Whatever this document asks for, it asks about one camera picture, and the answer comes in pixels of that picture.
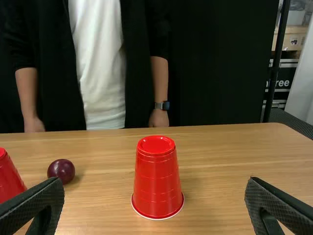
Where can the person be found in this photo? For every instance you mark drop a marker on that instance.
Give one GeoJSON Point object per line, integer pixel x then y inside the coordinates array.
{"type": "Point", "coordinates": [97, 73]}

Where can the cardboard box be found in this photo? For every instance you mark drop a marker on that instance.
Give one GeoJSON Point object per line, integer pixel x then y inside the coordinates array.
{"type": "Point", "coordinates": [293, 31]}

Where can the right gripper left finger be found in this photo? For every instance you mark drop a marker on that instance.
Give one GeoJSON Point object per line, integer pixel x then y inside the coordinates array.
{"type": "Point", "coordinates": [36, 203]}

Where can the dark purple ball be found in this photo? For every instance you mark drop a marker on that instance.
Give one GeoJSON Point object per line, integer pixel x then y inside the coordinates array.
{"type": "Point", "coordinates": [61, 170]}

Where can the black equipment case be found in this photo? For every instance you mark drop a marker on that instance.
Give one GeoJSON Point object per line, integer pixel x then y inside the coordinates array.
{"type": "Point", "coordinates": [288, 73]}

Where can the black mesh chair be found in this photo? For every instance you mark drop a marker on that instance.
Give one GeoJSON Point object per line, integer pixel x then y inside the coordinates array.
{"type": "Point", "coordinates": [293, 124]}

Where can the red cup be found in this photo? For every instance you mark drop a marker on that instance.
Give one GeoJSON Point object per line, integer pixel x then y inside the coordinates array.
{"type": "Point", "coordinates": [8, 176]}
{"type": "Point", "coordinates": [156, 181]}

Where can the white panel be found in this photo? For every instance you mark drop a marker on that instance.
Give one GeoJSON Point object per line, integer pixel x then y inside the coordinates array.
{"type": "Point", "coordinates": [302, 93]}

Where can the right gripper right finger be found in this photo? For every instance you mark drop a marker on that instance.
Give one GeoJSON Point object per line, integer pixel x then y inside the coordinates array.
{"type": "Point", "coordinates": [269, 200]}

